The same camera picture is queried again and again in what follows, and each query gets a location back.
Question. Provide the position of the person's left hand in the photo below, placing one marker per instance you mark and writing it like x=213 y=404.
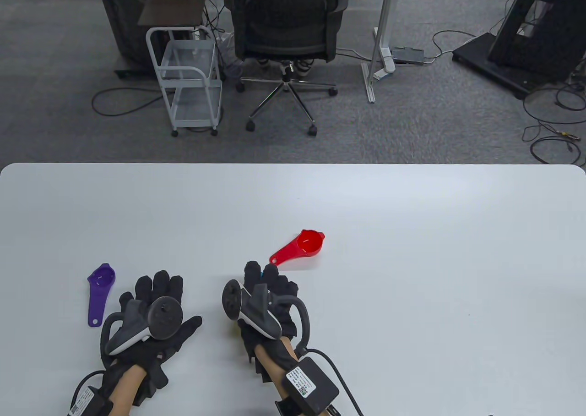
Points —
x=181 y=338

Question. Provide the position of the person's right hand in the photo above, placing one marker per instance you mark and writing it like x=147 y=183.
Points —
x=274 y=285

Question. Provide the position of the red plastic measuring cup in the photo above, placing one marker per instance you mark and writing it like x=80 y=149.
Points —
x=309 y=243

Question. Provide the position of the purple plastic measuring cup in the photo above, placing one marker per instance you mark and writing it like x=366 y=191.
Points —
x=97 y=301

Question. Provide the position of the person's left forearm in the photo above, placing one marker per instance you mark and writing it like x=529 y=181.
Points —
x=126 y=391

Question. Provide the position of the person's right forearm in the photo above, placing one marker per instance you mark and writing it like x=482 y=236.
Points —
x=277 y=358

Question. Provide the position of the grey black hand controller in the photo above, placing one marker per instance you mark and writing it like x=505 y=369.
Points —
x=261 y=317
x=165 y=317

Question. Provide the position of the black power adapter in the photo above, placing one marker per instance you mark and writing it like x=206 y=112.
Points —
x=409 y=55

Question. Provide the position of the black mesh office chair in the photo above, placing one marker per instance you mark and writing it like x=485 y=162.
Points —
x=284 y=17

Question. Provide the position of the dark brown side table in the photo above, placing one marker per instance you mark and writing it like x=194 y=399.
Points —
x=174 y=6

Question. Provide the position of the white metal desk leg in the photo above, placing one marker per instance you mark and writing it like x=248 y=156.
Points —
x=387 y=3

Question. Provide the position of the black floor cabinet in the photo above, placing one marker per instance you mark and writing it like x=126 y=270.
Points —
x=123 y=22

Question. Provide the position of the black equipment stand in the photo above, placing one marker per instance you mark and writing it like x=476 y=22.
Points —
x=526 y=45

